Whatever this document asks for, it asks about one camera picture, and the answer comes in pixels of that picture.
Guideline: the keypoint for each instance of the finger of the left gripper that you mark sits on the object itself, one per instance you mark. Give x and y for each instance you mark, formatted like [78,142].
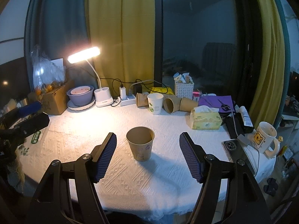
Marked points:
[31,125]
[14,115]

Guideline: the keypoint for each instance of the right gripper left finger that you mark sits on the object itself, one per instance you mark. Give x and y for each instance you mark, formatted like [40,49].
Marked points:
[52,203]

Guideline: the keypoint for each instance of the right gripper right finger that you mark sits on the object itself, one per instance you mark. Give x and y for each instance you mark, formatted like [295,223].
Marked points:
[244,201]

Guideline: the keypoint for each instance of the brown patterned paper cup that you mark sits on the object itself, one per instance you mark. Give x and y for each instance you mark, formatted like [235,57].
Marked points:
[140,140]

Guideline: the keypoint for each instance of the brown paper cup lying left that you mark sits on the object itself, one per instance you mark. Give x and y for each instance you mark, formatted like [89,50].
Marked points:
[142,100]

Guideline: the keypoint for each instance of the brown paper cup lying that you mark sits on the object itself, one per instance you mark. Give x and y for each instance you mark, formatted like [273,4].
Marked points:
[187,105]
[142,100]
[172,104]

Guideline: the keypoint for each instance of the white paper cup green print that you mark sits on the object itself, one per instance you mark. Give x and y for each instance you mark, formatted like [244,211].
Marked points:
[155,101]

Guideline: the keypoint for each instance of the brown paper cup lying right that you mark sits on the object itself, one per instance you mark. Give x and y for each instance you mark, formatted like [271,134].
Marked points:
[187,105]

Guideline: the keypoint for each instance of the brown paper cup lying middle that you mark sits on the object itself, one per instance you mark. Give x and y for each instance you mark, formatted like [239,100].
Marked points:
[172,104]

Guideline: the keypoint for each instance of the green label sticker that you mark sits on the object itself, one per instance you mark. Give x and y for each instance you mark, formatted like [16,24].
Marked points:
[36,137]

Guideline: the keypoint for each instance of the cardboard box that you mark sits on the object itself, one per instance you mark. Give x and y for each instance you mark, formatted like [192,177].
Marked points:
[55,101]

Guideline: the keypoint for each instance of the purple bowl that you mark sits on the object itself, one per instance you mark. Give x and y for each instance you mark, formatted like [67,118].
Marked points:
[81,95]

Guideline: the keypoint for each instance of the clear plastic bag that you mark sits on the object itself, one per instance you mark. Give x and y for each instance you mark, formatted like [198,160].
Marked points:
[47,76]

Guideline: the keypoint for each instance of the smartphone in clear case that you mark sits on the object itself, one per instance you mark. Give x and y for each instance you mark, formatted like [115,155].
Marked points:
[235,151]

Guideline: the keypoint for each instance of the white desk lamp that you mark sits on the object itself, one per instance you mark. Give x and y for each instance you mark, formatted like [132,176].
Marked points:
[102,94]

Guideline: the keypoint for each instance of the white bear mug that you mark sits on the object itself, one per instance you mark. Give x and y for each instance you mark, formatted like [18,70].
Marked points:
[265,139]

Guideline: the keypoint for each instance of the black pouch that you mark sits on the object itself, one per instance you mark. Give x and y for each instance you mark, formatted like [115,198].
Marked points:
[235,126]

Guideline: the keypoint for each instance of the white tube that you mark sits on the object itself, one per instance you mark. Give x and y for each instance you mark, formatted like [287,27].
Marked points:
[245,117]

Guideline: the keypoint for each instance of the white charger plug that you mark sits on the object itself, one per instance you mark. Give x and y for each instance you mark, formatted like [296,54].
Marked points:
[123,94]

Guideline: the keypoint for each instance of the white power strip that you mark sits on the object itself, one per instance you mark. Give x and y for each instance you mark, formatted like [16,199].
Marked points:
[130,100]

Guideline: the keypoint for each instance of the yellow tissue pack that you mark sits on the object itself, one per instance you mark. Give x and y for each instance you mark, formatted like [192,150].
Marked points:
[205,118]

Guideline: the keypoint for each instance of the black scissors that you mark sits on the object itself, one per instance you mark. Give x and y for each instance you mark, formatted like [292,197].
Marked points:
[225,107]

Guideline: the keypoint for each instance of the yellow curtain right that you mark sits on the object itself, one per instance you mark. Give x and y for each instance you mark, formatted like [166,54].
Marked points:
[267,98]

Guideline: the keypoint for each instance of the yellow curtain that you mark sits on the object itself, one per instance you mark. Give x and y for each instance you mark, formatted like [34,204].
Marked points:
[124,30]
[267,98]

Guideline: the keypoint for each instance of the white tablecloth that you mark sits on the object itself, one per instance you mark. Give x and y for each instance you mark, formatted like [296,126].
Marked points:
[128,160]

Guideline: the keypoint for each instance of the black charger plug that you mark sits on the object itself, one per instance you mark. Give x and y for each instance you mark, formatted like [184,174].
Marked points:
[137,89]

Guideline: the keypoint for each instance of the purple folder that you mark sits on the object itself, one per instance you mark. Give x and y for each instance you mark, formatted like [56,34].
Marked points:
[212,102]

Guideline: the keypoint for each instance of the pink small box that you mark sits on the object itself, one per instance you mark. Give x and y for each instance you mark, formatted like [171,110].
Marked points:
[196,96]

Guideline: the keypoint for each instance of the yellow bag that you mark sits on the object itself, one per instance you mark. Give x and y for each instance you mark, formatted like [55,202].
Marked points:
[161,90]

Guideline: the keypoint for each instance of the white lattice basket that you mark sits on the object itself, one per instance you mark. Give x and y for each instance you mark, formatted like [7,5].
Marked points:
[184,90]

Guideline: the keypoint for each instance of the yellow curtain left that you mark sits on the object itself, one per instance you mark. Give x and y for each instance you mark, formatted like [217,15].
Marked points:
[124,30]

